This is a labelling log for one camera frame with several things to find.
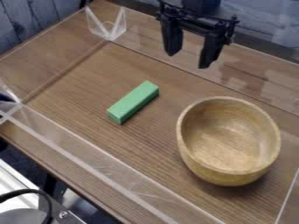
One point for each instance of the clear acrylic front wall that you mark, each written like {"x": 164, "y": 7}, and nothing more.
{"x": 108, "y": 182}

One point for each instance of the green rectangular block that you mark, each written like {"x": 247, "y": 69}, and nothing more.
{"x": 132, "y": 102}

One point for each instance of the grey metal bracket with screw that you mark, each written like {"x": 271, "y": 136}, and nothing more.
{"x": 62, "y": 215}

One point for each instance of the clear acrylic right panel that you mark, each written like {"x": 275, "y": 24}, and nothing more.
{"x": 289, "y": 212}

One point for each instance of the clear acrylic corner bracket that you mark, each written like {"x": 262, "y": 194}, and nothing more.
{"x": 107, "y": 30}

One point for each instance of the light wooden bowl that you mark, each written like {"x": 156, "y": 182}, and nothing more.
{"x": 228, "y": 140}

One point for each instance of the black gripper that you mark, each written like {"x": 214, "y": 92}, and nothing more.
{"x": 192, "y": 16}

